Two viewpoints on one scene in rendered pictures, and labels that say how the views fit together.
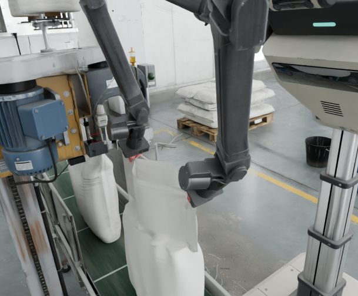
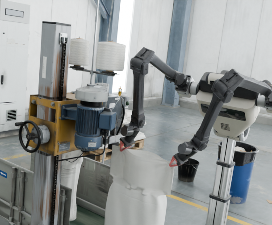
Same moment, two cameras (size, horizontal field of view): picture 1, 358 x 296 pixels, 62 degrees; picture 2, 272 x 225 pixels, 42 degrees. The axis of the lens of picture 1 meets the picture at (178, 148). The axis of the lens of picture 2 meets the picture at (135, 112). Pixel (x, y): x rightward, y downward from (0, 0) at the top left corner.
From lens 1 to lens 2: 1.40 m
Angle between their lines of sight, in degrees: 25
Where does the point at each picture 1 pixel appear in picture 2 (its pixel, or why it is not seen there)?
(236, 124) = (210, 125)
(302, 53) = not seen: hidden behind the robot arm
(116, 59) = (140, 95)
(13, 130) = (92, 125)
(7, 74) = (102, 98)
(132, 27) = (19, 50)
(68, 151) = not seen: hidden behind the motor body
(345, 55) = (234, 104)
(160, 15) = (39, 41)
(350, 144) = (231, 144)
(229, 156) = (203, 138)
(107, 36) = (141, 85)
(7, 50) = not seen: outside the picture
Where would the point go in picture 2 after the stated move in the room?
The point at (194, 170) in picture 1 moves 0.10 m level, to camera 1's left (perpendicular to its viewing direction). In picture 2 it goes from (188, 144) to (172, 144)
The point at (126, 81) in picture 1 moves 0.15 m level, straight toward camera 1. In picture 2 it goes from (140, 106) to (154, 111)
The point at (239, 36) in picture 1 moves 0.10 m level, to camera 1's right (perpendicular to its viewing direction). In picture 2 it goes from (226, 100) to (242, 101)
